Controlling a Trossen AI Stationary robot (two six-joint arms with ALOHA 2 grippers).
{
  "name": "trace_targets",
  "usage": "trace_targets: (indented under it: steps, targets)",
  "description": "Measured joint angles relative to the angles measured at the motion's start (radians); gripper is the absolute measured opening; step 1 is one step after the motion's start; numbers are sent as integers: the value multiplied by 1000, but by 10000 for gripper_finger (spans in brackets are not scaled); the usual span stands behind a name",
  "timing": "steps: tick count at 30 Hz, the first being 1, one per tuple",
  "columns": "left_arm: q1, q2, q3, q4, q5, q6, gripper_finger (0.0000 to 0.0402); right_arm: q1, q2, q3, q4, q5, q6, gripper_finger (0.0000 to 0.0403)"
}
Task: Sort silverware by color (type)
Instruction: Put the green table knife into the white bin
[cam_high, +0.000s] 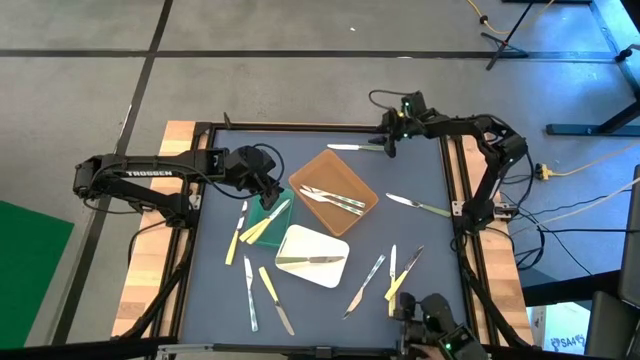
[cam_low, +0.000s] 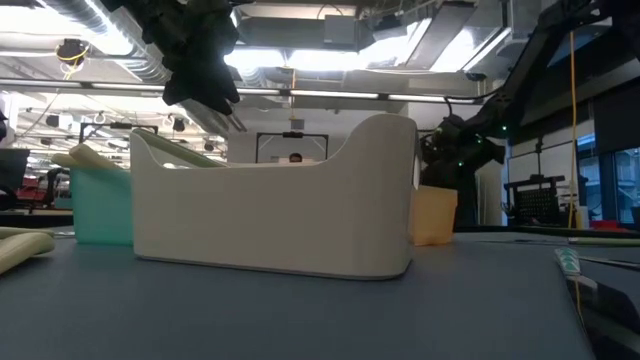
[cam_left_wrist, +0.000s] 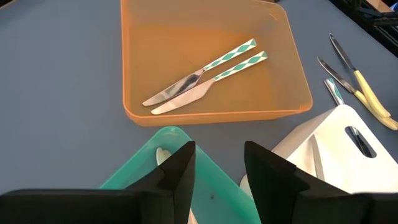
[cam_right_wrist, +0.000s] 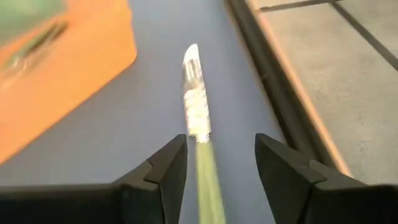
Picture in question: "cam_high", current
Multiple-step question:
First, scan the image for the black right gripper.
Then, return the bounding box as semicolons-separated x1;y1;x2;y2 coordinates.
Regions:
380;91;430;159

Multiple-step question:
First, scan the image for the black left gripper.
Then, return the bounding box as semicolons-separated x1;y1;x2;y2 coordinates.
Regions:
217;145;284;211

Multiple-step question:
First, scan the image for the teal green plastic bin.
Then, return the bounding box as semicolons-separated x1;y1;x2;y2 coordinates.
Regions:
245;184;296;249

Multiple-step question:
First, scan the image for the orange plastic bin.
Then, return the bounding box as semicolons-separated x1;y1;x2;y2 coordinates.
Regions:
288;148;380;238

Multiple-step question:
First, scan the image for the white plastic bin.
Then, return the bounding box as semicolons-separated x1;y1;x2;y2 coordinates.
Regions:
274;223;351;289

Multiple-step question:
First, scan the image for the black tripod stand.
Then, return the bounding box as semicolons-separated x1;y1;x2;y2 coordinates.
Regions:
479;0;536;71

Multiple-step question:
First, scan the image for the person's hand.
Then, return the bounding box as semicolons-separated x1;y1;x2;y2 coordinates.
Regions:
407;344;454;360

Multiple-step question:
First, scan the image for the white printed cardboard box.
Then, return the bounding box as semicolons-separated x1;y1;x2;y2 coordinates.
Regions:
527;299;592;357

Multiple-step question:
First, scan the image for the green fronted work table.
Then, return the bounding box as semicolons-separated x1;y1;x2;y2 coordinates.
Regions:
0;199;75;351

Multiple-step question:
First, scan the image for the black chair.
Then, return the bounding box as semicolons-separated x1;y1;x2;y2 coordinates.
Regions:
583;164;640;360

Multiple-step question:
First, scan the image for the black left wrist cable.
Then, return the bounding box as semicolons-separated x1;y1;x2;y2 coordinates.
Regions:
252;142;287;187

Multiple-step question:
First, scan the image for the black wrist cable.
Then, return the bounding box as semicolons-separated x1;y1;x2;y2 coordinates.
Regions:
368;88;417;112
252;142;287;187

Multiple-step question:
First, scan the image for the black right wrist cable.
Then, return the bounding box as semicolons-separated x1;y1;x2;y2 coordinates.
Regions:
368;88;417;112

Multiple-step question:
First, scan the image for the black aluminium table frame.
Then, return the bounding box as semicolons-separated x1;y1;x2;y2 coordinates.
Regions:
112;112;539;351

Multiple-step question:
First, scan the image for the yellow floor cable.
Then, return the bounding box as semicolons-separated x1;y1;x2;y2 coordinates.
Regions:
464;0;557;36

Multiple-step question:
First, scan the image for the yellow extension cord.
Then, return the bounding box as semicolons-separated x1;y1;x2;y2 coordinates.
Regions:
533;142;640;181

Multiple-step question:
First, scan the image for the black desk leg frame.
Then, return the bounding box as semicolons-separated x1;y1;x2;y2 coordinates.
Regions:
544;0;640;137

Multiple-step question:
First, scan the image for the black floor cable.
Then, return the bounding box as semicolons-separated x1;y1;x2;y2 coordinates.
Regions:
537;227;640;235

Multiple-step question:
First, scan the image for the white floor cable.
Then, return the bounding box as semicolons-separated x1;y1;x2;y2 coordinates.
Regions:
509;177;640;236

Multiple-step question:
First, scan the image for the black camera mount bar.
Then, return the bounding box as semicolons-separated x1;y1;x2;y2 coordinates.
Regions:
0;335;640;360

